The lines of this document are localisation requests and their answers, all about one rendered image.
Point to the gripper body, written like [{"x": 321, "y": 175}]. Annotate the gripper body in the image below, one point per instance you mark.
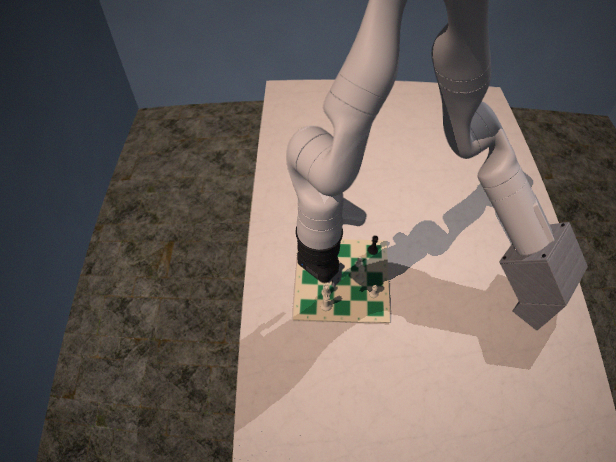
[{"x": 321, "y": 248}]

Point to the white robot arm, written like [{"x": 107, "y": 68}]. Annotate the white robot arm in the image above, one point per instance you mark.
[{"x": 321, "y": 170}]

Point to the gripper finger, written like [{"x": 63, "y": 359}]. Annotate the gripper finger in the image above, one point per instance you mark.
[{"x": 337, "y": 278}]

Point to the green and cream chessboard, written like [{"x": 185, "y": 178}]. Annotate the green and cream chessboard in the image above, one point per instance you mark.
[{"x": 350, "y": 301}]

